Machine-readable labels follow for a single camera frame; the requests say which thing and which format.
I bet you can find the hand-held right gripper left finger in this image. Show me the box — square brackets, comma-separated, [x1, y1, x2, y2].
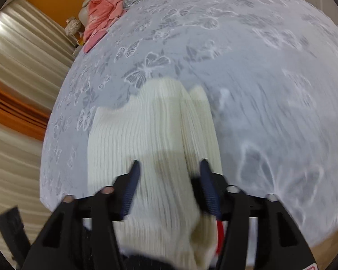
[22, 160, 141, 270]

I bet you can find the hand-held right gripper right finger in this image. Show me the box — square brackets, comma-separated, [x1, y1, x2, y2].
[192, 158, 317, 270]

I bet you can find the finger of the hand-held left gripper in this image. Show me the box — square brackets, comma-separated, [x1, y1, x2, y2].
[0, 206, 31, 262]

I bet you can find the white red navy knit sweater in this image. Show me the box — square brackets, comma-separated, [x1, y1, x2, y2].
[87, 76, 228, 270]

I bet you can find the orange curtain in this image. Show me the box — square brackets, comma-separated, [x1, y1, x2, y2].
[0, 81, 50, 141]

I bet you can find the grey butterfly duvet cover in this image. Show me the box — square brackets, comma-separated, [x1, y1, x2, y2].
[39, 0, 338, 248]

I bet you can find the small pink pillow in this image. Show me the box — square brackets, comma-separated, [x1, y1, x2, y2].
[83, 37, 98, 53]

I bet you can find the white feather lamp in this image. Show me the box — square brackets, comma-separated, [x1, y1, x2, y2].
[65, 17, 82, 37]

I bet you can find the beige pleated curtain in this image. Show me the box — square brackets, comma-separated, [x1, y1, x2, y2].
[0, 0, 76, 259]

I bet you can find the pink blanket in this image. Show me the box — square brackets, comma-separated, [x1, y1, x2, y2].
[83, 0, 134, 43]

